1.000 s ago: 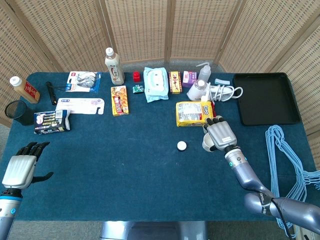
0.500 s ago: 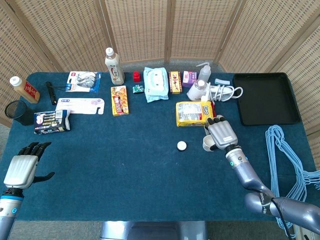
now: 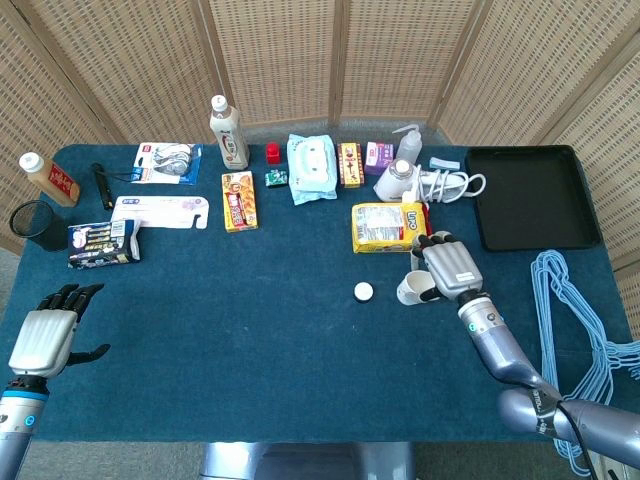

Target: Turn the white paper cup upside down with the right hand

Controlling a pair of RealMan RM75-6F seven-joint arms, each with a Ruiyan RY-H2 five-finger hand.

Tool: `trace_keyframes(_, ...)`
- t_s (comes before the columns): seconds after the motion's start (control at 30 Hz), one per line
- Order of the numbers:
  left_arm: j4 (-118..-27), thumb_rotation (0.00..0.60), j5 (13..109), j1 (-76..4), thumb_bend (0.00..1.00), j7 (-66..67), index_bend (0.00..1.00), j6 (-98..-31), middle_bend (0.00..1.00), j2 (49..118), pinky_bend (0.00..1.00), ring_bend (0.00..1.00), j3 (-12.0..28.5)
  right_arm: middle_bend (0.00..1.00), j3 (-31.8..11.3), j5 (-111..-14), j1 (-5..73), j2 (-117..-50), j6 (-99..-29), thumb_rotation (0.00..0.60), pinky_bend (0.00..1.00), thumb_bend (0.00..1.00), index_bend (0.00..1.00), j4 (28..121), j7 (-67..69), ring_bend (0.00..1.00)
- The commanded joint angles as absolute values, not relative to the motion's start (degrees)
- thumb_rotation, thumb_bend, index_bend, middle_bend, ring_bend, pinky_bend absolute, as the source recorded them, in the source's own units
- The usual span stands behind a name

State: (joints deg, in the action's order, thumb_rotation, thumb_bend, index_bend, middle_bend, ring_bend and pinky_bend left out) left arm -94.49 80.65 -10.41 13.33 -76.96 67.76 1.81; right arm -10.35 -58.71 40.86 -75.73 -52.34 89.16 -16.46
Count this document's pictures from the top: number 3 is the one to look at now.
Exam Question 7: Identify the blue table cloth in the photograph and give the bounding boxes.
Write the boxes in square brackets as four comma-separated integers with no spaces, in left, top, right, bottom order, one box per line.
[0,143,640,444]

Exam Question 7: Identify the red yellow upright box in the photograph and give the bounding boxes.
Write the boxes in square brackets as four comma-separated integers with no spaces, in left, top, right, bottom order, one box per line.
[337,142,364,189]

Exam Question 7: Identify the yellow Lipo snack bag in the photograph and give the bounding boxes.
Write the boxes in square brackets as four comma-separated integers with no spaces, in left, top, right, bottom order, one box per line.
[351,201,432,254]

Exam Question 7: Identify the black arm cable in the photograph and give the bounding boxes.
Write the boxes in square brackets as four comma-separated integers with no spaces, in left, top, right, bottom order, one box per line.
[554,399,601,480]

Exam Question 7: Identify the black plastic tray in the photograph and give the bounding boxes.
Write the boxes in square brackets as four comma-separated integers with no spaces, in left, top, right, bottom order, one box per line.
[464,144,603,252]

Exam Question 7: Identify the light blue wet wipes pack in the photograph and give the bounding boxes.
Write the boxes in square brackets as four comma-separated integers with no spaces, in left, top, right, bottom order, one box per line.
[286,133,338,207]

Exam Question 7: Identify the blue card blister pack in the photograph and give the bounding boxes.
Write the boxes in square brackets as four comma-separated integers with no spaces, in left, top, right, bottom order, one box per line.
[131,142,205,186]

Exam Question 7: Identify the white power cord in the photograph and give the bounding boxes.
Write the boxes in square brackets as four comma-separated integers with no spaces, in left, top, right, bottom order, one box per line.
[417,169,487,204]

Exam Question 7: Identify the black mesh pen holder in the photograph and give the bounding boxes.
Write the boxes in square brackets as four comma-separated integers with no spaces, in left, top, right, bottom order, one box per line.
[9,199,69,253]

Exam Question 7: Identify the milk tea bottle white cap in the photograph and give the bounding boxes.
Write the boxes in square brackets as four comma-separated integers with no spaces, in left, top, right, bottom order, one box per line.
[208,94,251,170]

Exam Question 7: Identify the purple white box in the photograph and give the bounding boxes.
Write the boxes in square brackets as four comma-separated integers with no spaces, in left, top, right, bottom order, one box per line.
[364,141,395,176]

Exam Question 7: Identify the white paper cup green print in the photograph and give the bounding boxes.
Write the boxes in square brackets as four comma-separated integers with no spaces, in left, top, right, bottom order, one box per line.
[397,271,439,306]

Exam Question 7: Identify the translucent wash bottle bent nozzle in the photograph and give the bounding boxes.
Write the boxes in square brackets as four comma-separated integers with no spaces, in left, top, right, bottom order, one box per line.
[391,124,424,164]

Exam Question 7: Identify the light blue wire hanger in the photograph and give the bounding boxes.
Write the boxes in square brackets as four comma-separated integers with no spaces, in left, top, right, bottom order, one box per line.
[533,251,640,411]
[529,248,640,416]
[537,254,640,476]

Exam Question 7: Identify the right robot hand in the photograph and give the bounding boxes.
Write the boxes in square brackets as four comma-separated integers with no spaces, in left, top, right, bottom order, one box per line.
[409,230,485,304]

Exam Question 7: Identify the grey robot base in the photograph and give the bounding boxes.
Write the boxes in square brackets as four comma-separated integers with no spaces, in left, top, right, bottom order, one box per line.
[199,441,417,480]

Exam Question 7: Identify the woven wooden folding screen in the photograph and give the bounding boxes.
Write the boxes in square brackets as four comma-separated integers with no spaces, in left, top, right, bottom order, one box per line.
[0,0,640,274]

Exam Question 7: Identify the white toothbrush package card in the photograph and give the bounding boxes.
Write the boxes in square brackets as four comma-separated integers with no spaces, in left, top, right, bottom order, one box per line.
[110,195,209,230]

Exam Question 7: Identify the yellow orange snack box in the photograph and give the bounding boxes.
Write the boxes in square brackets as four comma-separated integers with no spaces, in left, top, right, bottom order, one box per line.
[221,171,260,233]

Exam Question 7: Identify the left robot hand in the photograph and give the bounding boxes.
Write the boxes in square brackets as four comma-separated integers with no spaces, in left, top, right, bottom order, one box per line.
[8,283,112,379]

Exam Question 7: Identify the black stick with strap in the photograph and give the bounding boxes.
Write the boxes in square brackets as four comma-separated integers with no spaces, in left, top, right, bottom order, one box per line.
[90,162,136,211]

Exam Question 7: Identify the dark blue printed pack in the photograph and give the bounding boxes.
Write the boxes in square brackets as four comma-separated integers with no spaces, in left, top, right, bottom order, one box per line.
[67,219,142,270]

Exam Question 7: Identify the brown tea bottle red label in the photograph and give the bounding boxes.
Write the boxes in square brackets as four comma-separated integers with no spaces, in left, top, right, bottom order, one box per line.
[18,152,81,208]

